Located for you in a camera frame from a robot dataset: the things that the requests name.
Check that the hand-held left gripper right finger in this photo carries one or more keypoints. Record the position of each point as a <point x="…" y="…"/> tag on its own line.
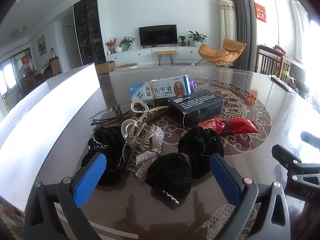
<point x="225" y="180"/>

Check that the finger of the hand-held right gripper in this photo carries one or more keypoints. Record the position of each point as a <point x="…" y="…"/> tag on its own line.
<point x="308" y="137"/>
<point x="285" y="155"/>

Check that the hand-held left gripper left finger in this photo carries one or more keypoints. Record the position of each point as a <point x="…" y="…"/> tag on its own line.
<point x="90" y="177"/>

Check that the black velvet scrunchie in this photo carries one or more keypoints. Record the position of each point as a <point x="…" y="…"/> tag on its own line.
<point x="110" y="137"/>
<point x="167" y="172"/>
<point x="200" y="142"/>

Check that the silver rhinestone bow clip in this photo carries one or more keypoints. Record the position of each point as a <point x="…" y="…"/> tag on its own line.
<point x="147" y="157"/>

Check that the dark glass desktop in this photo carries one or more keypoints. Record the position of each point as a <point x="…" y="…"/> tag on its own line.
<point x="250" y="152"/>

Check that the red candy wrapper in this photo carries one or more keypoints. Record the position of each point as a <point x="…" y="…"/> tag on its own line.
<point x="242" y="126"/>
<point x="212" y="125"/>

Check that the dark remote control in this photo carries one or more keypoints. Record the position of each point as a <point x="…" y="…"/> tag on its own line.
<point x="282" y="83"/>

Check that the clear plastic claw clip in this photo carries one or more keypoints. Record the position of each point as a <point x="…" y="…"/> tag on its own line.
<point x="130" y="127"/>

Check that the green plastic stool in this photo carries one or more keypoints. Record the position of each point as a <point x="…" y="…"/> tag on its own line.
<point x="284" y="75"/>

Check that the black cardboard box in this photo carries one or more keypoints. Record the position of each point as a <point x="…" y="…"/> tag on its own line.
<point x="200" y="110"/>

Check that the dark wooden chair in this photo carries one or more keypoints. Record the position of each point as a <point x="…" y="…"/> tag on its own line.
<point x="265" y="60"/>

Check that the gold rhinestone hair clip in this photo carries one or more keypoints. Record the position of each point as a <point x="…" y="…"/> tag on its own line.
<point x="140" y="104"/>

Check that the floral patterned cloth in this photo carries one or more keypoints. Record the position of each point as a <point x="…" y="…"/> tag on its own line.
<point x="8" y="216"/>

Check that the purple plastic toy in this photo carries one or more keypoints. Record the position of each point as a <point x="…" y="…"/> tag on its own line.
<point x="192" y="85"/>

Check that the white sheer curtain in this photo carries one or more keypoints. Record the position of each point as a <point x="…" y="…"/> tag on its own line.
<point x="298" y="30"/>

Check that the tan rubber band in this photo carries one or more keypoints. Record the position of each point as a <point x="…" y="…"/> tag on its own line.
<point x="153" y="88"/>

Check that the blue white ointment box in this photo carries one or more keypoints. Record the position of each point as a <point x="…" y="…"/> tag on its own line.
<point x="162" y="90"/>

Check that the brown cardboard box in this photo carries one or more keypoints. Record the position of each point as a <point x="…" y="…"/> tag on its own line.
<point x="105" y="67"/>

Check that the beige round floor tray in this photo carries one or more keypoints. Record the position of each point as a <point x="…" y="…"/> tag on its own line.
<point x="125" y="66"/>

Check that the brown wooden side cabinet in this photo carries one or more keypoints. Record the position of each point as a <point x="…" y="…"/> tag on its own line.
<point x="55" y="66"/>

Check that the orange rocking chair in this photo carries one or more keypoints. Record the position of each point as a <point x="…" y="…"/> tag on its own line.
<point x="217" y="53"/>

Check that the purple floor mat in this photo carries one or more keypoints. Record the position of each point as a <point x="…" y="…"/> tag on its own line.
<point x="186" y="64"/>

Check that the white round vase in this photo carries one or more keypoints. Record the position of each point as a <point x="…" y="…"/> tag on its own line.
<point x="118" y="49"/>

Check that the white door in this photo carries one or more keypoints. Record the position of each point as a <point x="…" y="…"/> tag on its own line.
<point x="68" y="47"/>

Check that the white television cabinet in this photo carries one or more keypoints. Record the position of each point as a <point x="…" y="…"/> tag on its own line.
<point x="140" y="55"/>

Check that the red door banner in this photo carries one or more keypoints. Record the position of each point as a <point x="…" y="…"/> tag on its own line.
<point x="26" y="60"/>

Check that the red flower arrangement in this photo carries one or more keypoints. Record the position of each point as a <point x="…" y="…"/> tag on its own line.
<point x="111" y="43"/>

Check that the grey curtain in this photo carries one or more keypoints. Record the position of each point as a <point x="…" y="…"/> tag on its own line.
<point x="241" y="17"/>

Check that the bushy green potted plant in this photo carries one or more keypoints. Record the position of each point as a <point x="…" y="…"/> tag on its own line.
<point x="127" y="42"/>

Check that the wooden bench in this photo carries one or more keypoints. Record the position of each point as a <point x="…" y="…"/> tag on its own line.
<point x="165" y="52"/>

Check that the covered standing air conditioner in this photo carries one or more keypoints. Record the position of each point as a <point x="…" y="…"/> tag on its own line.
<point x="227" y="17"/>

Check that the large green potted plant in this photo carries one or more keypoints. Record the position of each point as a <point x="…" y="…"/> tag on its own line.
<point x="197" y="37"/>

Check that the small green potted plant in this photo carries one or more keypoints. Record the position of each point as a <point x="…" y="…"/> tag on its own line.
<point x="182" y="39"/>

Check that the dark glass display cabinet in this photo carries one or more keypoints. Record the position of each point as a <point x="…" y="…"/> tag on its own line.
<point x="87" y="30"/>

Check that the black television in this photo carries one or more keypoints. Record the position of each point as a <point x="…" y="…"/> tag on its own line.
<point x="157" y="36"/>

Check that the round ceiling light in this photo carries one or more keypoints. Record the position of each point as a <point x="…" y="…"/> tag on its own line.
<point x="19" y="30"/>

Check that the clear frame eyeglasses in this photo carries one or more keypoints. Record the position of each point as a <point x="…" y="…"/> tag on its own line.
<point x="100" y="117"/>

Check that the red wall decoration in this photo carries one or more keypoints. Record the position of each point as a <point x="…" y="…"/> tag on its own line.
<point x="260" y="12"/>

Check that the framed wall painting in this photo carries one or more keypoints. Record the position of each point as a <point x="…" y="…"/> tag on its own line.
<point x="41" y="44"/>

